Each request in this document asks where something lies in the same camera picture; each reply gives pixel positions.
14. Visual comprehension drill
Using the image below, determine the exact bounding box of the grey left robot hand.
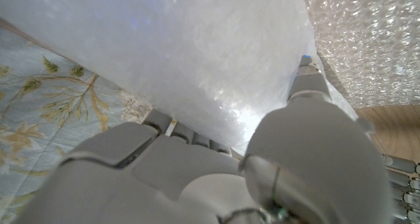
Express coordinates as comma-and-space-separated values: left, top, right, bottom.
382, 154, 420, 224

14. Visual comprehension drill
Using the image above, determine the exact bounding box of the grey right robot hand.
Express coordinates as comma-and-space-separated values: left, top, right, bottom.
12, 55, 396, 224

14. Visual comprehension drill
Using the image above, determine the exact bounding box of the floral printed backdrop cloth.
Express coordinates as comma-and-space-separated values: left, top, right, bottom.
0, 23, 154, 224

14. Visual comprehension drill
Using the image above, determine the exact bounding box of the clear bubble wrap roll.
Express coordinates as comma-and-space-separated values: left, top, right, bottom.
0, 0, 420, 156

